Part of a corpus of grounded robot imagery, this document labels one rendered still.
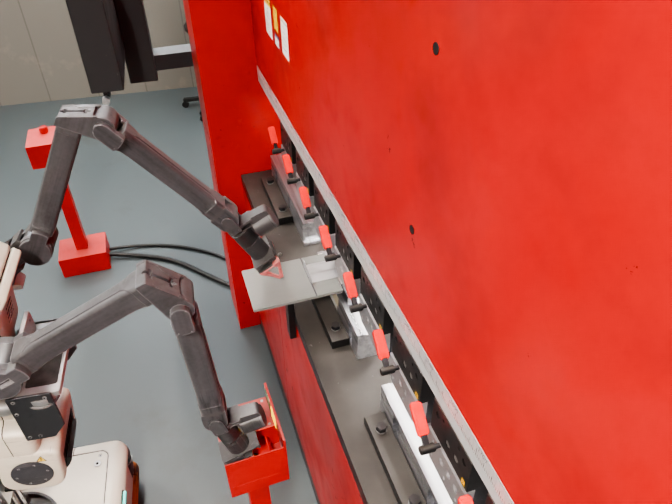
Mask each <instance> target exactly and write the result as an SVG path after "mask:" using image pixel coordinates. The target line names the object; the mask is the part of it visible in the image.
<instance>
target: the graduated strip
mask: <svg viewBox="0 0 672 504"><path fill-rule="evenodd" d="M257 74H258V75H259V77H260V79H261V81H262V82H263V84H264V86H265V88H266V89H267V91H268V93H269V95H270V96H271V98H272V100H273V102H274V103H275V105H276V107H277V109H278V110H279V112H280V114H281V116H282V117H283V119H284V121H285V123H286V124H287V126H288V128H289V130H290V131H291V133H292V135H293V137H294V138H295V140H296V142H297V144H298V146H299V147H300V149H301V151H302V153H303V154H304V156H305V158H306V160H307V161H308V163H309V165H310V167H311V168H312V170H313V172H314V174H315V175H316V177H317V179H318V181H319V182H320V184H321V186H322V188H323V189H324V191H325V193H326V195H327V196H328V198H329V200H330V202H331V203H332V205H333V207H334V209H335V210H336V212H337V214H338V216H339V217H340V219H341V221H342V223H343V224H344V226H345V228H346V230H347V231H348V233H349V235H350V237H351V238H352V240H353V242H354V244H355V245H356V247H357V249H358V251H359V252H360V254H361V256H362V258H363V259H364V261H365V263H366V265H367V266H368V268H369V270H370V272H371V273H372V275H373V277H374V279H375V280H376V282H377V284H378V286H379V287H380V289H381V291H382V293H383V294H384V296H385V298H386V300H387V301H388V303H389V305H390V307H391V308H392V310H393V312H394V314H395V315H396V317H397V319H398V321H399V322H400V324H401V326H402V328H403V329H404V331H405V333H406V335H407V336H408V338H409V340H410V342H411V343H412V345H413V347H414V349H415V350H416V352H417V354H418V356H419V357H420V359H421V361H422V363H423V364H424V366H425V368H426V370H427V371H428V373H429V375H430V377H431V378H432V380H433V382H434V384H435V385H436V387H437V389H438V391H439V392H440V394H441V396H442V398H443V399H444V401H445V403H446V405H447V406H448V408H449V410H450V412H451V413H452V415H453V417H454V419H455V420H456V422H457V424H458V426H459V427H460V429H461V431H462V433H463V434H464V436H465V438H466V440H467V441H468V443H469V445H470V447H471V448H472V450H473V452H474V454H475V455H476V457H477V459H478V461H479V462H480V464H481V466H482V468H483V469H484V471H485V473H486V475H487V476H488V478H489V480H490V482H491V483H492V485H493V487H494V489H495V490H496V492H497V494H498V496H499V497H500V499H501V501H502V503H503V504H513V503H512V501H511V499H510V498H509V496H508V494H507V493H506V491H505V489H504V487H503V486H502V484H501V482H500V481H499V479H498V477H497V476H496V474H495V472H494V470H493V469H492V467H491V465H490V464H489V462H488V460H487V458H486V457H485V455H484V453H483V452H482V450H481V448H480V446H479V445H478V443H477V441H476V440H475V438H474V436H473V434H472V433H471V431H470V429H469V428H468V426H467V424H466V423H465V421H464V419H463V417H462V416H461V414H460V412H459V411H458V409H457V407H456V405H455V404H454V402H453V400H452V399H451V397H450V395H449V393H448V392H447V390H446V388H445V387H444V385H443V383H442V381H441V380H440V378H439V376H438V375H437V373H436V371H435V369H434V368H433V366H432V364H431V363H430V361H429V359H428V358H427V356H426V354H425V352H424V351H423V349H422V347H421V346H420V344H419V342H418V340H417V339H416V337H415V335H414V334H413V332H412V330H411V328H410V327H409V325H408V323H407V322H406V320H405V318H404V316H403V315H402V313H401V311H400V310H399V308H398V306H397V304H396V303H395V301H394V299H393V298H392V296H391V294H390V293H389V291H388V289H387V287H386V286H385V284H384V282H383V281H382V279H381V277H380V275H379V274H378V272H377V270H376V269H375V267H374V265H373V263H372V262H371V260H370V258H369V257H368V255H367V253H366V251H365V250H364V248H363V246H362V245H361V243H360V241H359V239H358V238H357V236H356V234H355V233H354V231H353V229H352V228H351V226H350V224H349V222H348V221H347V219H346V217H345V216H344V214H343V212H342V210H341V209H340V207H339V205H338V204H337V202H336V200H335V198H334V197H333V195H332V193H331V192H330V190H329V188H328V186H327V185H326V183H325V181H324V180H323V178H322V176H321V175H320V173H319V171H318V169H317V168H316V166H315V164H314V163H313V161H312V159H311V157H310V156H309V154H308V152H307V151H306V149H305V147H304V145H303V144H302V142H301V140H300V139H299V137H298V135H297V133H296V132H295V130H294V128H293V127H292V125H291V123H290V121H289V120H288V118H287V116H286V115H285V113H284V111H283V110H282V108H281V106H280V104H279V103H278V101H277V99H276V98H275V96H274V94H273V92H272V91H271V89H270V87H269V86H268V84H267V82H266V80H265V79H264V77H263V75H262V74H261V72H260V70H259V68H258V67H257Z"/></svg>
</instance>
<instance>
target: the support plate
mask: <svg viewBox="0 0 672 504"><path fill-rule="evenodd" d="M325 255H326V254H325V253H323V254H319V255H314V256H309V257H305V258H301V259H302V261H303V260H304V261H305V264H307V265H308V264H312V263H317V262H322V261H325V259H324V256H325ZM281 268H282V271H283V275H284V276H283V277H282V278H281V279H278V278H275V277H271V276H263V275H260V274H259V273H258V271H257V270H256V269H255V268H253V269H248V270H243V271H242V275H243V279H244V282H245V285H246V288H247V291H248V295H249V298H250V301H251V304H252V308H253V311H254V313H255V312H259V311H263V310H268V309H272V308H277V307H281V306H285V305H290V304H294V303H298V302H303V301H307V300H311V299H316V298H320V297H325V296H329V295H333V294H338V293H342V292H343V288H342V286H341V284H340V282H339V280H338V278H333V279H329V280H324V281H320V282H315V283H312V284H313V286H314V289H315V291H316V293H317V295H318V296H316V294H315V292H314V290H313V287H312V285H311V283H310V281H309V278H308V276H307V274H306V271H305V269H304V267H303V265H302V262H301V260H300V259H295V260H290V261H286V262H281ZM268 271H269V272H272V273H275V274H278V275H279V271H278V267H273V268H271V269H270V270H268Z"/></svg>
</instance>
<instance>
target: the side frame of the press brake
mask: <svg viewBox="0 0 672 504"><path fill-rule="evenodd" d="M183 4H184V10H185V16H186V23H187V29H188V35H189V41H190V47H191V53H192V59H193V65H194V71H195V77H196V83H197V89H198V95H199V102H200V108H201V114H202V120H203V126H204V132H205V138H206V144H207V150H208V156H209V162H210V168H211V174H212V180H213V187H214V190H215V191H217V192H218V193H219V194H221V195H222V196H226V197H227V198H229V199H230V200H231V201H232V202H234V203H235V204H236V205H237V207H238V212H239V214H240V215H242V214H243V213H245V212H246V210H245V203H244V195H243V187H242V179H241V175H242V174H248V173H254V172H260V171H265V170H271V159H270V155H275V154H272V149H274V146H273V145H272V144H271V140H270V136H269V132H268V127H271V126H274V127H275V131H276V135H277V139H278V144H277V146H278V148H281V144H282V142H281V129H280V121H281V120H280V119H279V117H278V115H277V113H276V112H275V110H274V108H273V106H272V104H271V103H270V101H269V99H268V97H267V95H266V94H265V92H264V90H263V88H262V87H261V85H260V83H259V81H258V74H257V63H256V53H255V43H254V33H253V22H252V12H251V2H250V0H183ZM221 235H222V241H223V247H224V253H225V259H226V265H227V272H228V278H229V284H230V290H231V296H232V300H233V303H234V307H235V311H236V314H237V318H238V321H239V325H240V328H241V329H242V328H246V327H251V326H255V325H259V324H261V322H260V314H259V312H255V313H254V311H253V308H252V304H251V301H250V298H249V295H248V291H247V288H246V285H245V282H244V279H243V275H242V271H243V270H248V269H253V264H252V259H251V256H250V255H249V254H248V253H247V252H246V251H245V250H244V249H243V248H242V247H241V246H240V245H239V244H238V243H237V242H236V241H235V240H234V239H233V238H232V237H231V236H230V235H229V234H228V233H227V232H224V231H222V230H221Z"/></svg>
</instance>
